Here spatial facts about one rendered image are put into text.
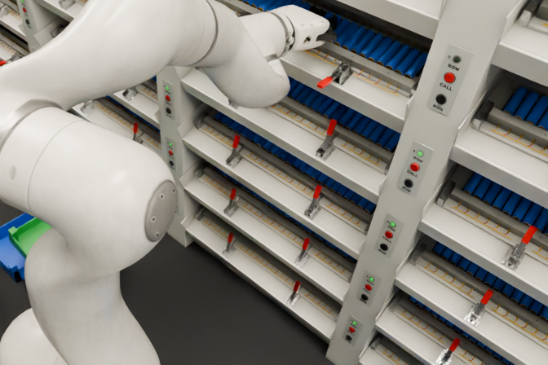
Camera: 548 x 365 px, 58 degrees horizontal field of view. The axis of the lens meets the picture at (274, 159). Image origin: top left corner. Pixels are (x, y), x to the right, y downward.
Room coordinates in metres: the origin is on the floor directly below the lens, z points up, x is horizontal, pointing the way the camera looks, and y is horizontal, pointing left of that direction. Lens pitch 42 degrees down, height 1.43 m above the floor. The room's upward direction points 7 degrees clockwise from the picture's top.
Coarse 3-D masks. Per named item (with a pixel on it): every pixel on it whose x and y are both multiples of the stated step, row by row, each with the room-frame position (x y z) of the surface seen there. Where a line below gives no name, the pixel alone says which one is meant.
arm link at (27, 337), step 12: (24, 312) 0.36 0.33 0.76; (12, 324) 0.34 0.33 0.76; (24, 324) 0.34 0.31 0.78; (36, 324) 0.34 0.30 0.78; (12, 336) 0.32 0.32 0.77; (24, 336) 0.32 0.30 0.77; (36, 336) 0.32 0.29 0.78; (0, 348) 0.31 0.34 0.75; (12, 348) 0.31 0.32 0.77; (24, 348) 0.31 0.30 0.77; (36, 348) 0.31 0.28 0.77; (48, 348) 0.31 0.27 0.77; (0, 360) 0.30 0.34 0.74; (12, 360) 0.29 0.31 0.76; (24, 360) 0.29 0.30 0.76; (36, 360) 0.29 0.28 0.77; (48, 360) 0.30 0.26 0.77; (60, 360) 0.30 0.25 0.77
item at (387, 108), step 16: (304, 0) 1.09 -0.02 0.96; (416, 48) 0.93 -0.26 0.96; (288, 64) 0.91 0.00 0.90; (304, 64) 0.90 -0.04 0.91; (320, 64) 0.90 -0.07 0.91; (336, 64) 0.89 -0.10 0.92; (304, 80) 0.89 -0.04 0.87; (320, 80) 0.86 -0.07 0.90; (352, 80) 0.85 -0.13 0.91; (368, 80) 0.85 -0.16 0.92; (416, 80) 0.85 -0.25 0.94; (336, 96) 0.85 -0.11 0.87; (352, 96) 0.82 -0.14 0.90; (368, 96) 0.81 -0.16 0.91; (384, 96) 0.81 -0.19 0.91; (400, 96) 0.81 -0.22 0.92; (368, 112) 0.81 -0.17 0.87; (384, 112) 0.78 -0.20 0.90; (400, 112) 0.77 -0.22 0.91; (400, 128) 0.77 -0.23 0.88
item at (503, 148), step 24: (504, 72) 0.83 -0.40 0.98; (504, 96) 0.80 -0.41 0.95; (528, 96) 0.78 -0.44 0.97; (480, 120) 0.72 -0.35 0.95; (504, 120) 0.72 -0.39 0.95; (528, 120) 0.73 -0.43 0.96; (456, 144) 0.70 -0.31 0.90; (480, 144) 0.70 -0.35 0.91; (504, 144) 0.70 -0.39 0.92; (528, 144) 0.70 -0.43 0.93; (480, 168) 0.68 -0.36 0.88; (504, 168) 0.65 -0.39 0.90; (528, 168) 0.65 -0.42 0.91; (528, 192) 0.63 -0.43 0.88
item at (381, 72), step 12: (216, 0) 1.09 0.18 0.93; (228, 0) 1.07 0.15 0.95; (240, 12) 1.05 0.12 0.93; (252, 12) 1.03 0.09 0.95; (324, 48) 0.92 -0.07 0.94; (336, 48) 0.91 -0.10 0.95; (360, 60) 0.87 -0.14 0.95; (360, 72) 0.86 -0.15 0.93; (372, 72) 0.85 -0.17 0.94; (384, 72) 0.84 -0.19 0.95; (396, 84) 0.82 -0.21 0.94; (408, 84) 0.81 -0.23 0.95
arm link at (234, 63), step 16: (208, 0) 0.55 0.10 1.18; (224, 16) 0.57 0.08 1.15; (224, 32) 0.55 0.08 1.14; (240, 32) 0.61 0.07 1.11; (224, 48) 0.55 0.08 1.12; (240, 48) 0.60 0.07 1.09; (256, 48) 0.63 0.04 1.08; (192, 64) 0.51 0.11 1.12; (208, 64) 0.55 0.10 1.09; (224, 64) 0.59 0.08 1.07; (240, 64) 0.61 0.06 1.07; (256, 64) 0.62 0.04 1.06; (272, 64) 0.71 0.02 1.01; (224, 80) 0.60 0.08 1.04; (240, 80) 0.61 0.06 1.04; (256, 80) 0.61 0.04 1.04; (272, 80) 0.63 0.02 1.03; (288, 80) 0.70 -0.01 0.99; (240, 96) 0.61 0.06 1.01; (256, 96) 0.62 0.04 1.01; (272, 96) 0.64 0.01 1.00
